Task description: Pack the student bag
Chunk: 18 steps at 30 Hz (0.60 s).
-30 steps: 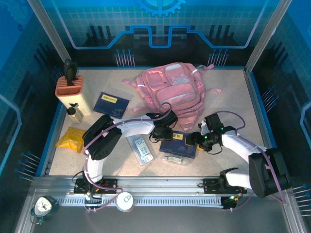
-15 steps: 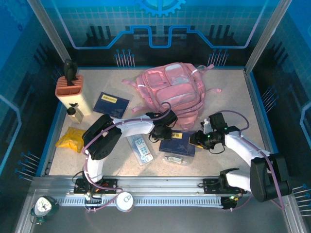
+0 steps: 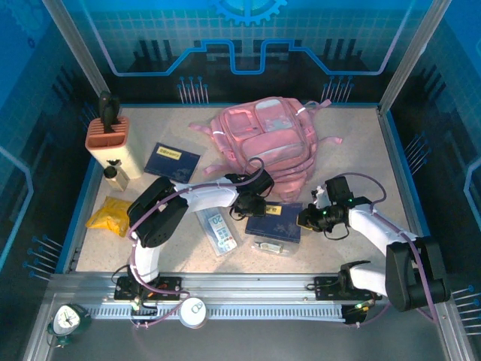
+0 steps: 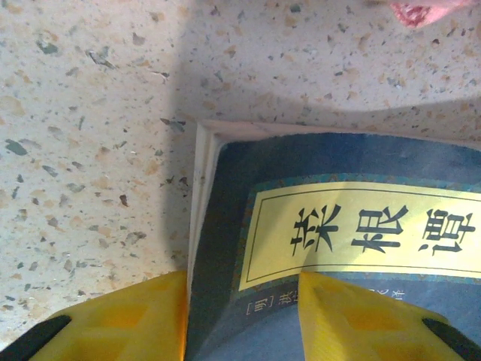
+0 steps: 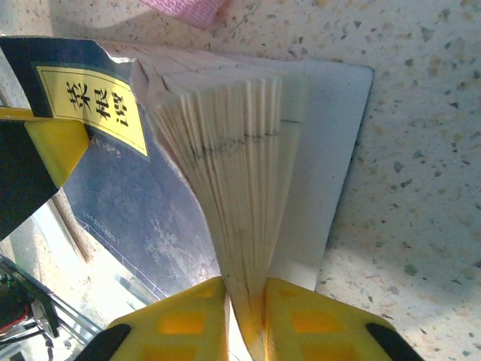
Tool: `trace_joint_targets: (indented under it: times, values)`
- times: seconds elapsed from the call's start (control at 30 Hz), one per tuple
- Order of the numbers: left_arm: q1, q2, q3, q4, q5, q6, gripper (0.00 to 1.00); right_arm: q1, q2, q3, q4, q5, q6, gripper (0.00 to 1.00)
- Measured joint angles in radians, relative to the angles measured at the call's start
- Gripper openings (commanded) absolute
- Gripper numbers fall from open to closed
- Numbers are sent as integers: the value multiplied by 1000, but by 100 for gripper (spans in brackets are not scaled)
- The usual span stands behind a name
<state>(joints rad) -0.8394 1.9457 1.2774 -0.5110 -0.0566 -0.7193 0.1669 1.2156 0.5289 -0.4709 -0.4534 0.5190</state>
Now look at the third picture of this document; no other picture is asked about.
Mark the navy book with yellow label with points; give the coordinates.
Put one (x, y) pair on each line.
(169, 165)
(278, 229)

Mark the pink student backpack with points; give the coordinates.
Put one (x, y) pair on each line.
(270, 150)

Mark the ruler set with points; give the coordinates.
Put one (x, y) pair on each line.
(221, 233)

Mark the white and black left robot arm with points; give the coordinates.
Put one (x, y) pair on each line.
(210, 197)

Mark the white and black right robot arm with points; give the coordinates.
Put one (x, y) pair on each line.
(376, 225)

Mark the small metal item clear pack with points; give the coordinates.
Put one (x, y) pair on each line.
(268, 247)

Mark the gold perfume bottle black cap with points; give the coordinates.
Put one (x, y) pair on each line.
(118, 182)

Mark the cream knife block orange top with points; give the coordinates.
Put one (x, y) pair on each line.
(120, 158)

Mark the yellow plastic packet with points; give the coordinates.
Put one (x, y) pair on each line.
(107, 216)

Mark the green alarm clock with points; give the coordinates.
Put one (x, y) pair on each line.
(67, 319)

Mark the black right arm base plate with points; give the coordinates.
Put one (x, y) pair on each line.
(325, 287)

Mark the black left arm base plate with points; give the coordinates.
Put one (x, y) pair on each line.
(169, 287)

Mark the aluminium frame post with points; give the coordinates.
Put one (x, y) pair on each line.
(413, 52)
(75, 49)

